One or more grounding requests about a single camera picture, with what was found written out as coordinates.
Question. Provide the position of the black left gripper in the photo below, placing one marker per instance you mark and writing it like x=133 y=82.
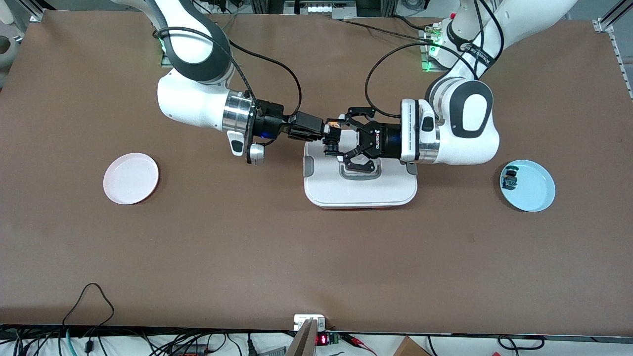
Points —
x=382 y=140

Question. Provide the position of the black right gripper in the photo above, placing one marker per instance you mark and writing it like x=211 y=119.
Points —
x=275 y=123

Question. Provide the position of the orange switch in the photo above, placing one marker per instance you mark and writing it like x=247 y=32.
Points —
x=334 y=129

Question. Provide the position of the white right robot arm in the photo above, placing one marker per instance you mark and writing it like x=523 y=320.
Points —
x=193 y=99

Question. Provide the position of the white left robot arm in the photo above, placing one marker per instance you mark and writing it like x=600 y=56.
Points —
x=470 y=113

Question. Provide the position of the white lidded container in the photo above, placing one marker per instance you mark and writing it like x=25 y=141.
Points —
x=356 y=190

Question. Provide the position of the lit equipment rack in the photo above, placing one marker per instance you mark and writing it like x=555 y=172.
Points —
x=321 y=9

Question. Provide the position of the light blue round plate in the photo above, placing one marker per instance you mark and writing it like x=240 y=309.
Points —
x=534 y=190

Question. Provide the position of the small white box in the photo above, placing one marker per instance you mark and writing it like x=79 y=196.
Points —
x=302 y=320

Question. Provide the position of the white round plate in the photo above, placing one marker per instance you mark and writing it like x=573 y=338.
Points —
x=131 y=178

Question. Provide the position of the red digit display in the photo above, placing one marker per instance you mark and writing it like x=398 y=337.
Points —
x=322 y=340

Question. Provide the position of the grey angled beam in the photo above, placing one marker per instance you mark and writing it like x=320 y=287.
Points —
x=302 y=343

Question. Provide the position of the cardboard box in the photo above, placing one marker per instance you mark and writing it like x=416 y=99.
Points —
x=410 y=348

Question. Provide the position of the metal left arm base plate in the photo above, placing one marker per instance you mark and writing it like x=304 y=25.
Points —
x=426 y=62

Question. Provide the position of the green switch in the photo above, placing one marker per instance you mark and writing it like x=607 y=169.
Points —
x=509 y=182

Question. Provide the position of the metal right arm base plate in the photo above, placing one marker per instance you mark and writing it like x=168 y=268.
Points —
x=164 y=62

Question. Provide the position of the aluminium frame profile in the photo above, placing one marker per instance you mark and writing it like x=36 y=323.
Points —
x=613 y=22

